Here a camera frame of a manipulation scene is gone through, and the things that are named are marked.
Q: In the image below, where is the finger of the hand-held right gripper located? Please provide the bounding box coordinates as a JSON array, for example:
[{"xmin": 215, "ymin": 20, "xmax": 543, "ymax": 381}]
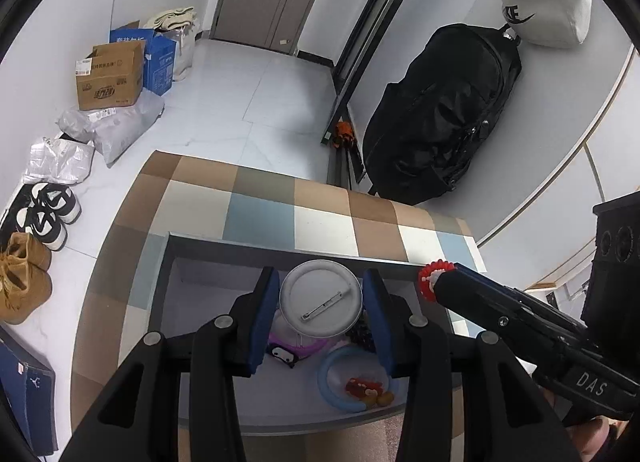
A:
[
  {"xmin": 452, "ymin": 263, "xmax": 588, "ymax": 330},
  {"xmin": 431, "ymin": 269, "xmax": 598, "ymax": 368}
]

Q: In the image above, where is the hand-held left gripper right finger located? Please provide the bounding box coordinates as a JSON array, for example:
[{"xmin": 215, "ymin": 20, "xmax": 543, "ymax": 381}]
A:
[{"xmin": 362, "ymin": 268, "xmax": 583, "ymax": 462}]

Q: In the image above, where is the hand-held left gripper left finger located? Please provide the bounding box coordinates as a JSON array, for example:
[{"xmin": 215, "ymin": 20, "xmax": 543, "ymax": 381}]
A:
[{"xmin": 60, "ymin": 266, "xmax": 281, "ymax": 462}]

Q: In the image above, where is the black spiral hair tie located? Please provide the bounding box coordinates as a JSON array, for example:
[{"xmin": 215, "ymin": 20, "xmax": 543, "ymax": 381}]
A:
[{"xmin": 349, "ymin": 312, "xmax": 379, "ymax": 353}]

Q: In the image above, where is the purple ring hair tie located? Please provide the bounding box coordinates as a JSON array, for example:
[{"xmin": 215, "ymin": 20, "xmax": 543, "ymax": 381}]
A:
[{"xmin": 265, "ymin": 312, "xmax": 343, "ymax": 369}]

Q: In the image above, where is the red white beaded hair tie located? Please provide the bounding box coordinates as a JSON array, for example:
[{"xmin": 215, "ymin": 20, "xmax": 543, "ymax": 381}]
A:
[{"xmin": 419, "ymin": 259, "xmax": 457, "ymax": 301}]

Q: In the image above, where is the grey shallow tray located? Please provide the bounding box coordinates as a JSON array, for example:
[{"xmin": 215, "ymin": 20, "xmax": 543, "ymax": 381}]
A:
[{"xmin": 147, "ymin": 231, "xmax": 463, "ymax": 435}]

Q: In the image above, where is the round white pin badge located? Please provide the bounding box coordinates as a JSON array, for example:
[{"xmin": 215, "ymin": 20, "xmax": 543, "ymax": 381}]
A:
[{"xmin": 279, "ymin": 261, "xmax": 363, "ymax": 338}]

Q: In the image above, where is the blue ring hair tie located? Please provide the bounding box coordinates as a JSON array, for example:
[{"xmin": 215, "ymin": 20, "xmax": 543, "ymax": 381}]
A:
[{"xmin": 317, "ymin": 345, "xmax": 402, "ymax": 413}]

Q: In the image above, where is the person's right hand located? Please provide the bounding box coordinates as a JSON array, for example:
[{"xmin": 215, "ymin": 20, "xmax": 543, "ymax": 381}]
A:
[{"xmin": 542, "ymin": 389, "xmax": 632, "ymax": 462}]

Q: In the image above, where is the black backpack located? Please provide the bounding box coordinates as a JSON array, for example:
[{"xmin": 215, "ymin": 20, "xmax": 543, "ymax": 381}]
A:
[{"xmin": 361, "ymin": 23, "xmax": 523, "ymax": 205}]

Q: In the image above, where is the black white sneaker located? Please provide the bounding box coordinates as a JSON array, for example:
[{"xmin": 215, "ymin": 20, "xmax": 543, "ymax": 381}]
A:
[
  {"xmin": 15, "ymin": 206, "xmax": 68, "ymax": 250},
  {"xmin": 29, "ymin": 182, "xmax": 82, "ymax": 223}
]

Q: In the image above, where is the grey plastic parcel bag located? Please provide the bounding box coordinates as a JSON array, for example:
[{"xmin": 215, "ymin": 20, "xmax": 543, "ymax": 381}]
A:
[{"xmin": 56, "ymin": 92, "xmax": 166, "ymax": 168}]

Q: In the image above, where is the tan suede boot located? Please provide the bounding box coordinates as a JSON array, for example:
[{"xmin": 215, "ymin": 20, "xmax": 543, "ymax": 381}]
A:
[
  {"xmin": 0, "ymin": 262, "xmax": 53, "ymax": 325},
  {"xmin": 0, "ymin": 232, "xmax": 52, "ymax": 275}
]

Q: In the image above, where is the dark blue shoe box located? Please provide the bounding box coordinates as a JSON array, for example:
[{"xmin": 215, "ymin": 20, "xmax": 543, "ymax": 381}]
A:
[{"xmin": 0, "ymin": 327, "xmax": 57, "ymax": 457}]

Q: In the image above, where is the silver plastic parcel bag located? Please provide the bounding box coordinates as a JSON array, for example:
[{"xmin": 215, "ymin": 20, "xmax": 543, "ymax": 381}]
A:
[{"xmin": 22, "ymin": 138, "xmax": 96, "ymax": 185}]

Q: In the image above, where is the blue cardboard box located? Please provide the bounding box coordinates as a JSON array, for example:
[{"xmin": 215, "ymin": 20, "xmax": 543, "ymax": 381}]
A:
[{"xmin": 109, "ymin": 21, "xmax": 178, "ymax": 96}]

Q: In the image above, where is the brown cardboard box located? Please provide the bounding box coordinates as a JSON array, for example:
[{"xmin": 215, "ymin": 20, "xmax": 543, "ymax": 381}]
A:
[{"xmin": 76, "ymin": 40, "xmax": 147, "ymax": 112}]

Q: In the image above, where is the black folded stand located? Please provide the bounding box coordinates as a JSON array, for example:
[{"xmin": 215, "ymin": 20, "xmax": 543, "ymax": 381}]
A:
[{"xmin": 320, "ymin": 0, "xmax": 441, "ymax": 191}]

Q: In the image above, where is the cream fabric bag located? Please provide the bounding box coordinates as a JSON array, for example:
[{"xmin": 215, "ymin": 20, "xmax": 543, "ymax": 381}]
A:
[{"xmin": 142, "ymin": 6, "xmax": 198, "ymax": 82}]

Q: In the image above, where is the orange strap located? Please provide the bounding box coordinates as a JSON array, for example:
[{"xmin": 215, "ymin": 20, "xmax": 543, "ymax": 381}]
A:
[{"xmin": 331, "ymin": 119, "xmax": 355, "ymax": 149}]

